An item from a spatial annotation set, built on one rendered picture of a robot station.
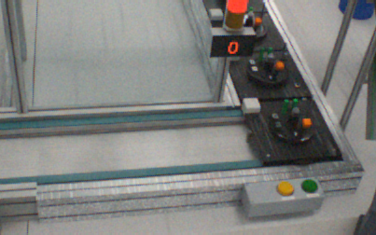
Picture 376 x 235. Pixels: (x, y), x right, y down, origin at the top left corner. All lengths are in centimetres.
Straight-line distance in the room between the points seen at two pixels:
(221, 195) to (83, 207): 36
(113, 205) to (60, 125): 30
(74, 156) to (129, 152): 15
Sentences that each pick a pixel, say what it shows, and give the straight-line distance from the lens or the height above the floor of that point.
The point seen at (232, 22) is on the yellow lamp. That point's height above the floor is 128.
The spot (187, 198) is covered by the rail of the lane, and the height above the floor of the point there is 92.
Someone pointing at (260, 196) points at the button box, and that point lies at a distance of 144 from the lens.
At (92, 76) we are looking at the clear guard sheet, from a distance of 155.
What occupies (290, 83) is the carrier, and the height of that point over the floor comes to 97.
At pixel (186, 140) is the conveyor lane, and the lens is 160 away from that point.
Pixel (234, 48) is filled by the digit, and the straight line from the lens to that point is 149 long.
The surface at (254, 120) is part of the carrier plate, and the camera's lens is 162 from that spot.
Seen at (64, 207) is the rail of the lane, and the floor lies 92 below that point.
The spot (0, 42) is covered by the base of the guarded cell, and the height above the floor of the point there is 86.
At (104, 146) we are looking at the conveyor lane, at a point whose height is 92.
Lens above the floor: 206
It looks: 41 degrees down
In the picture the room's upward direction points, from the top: 9 degrees clockwise
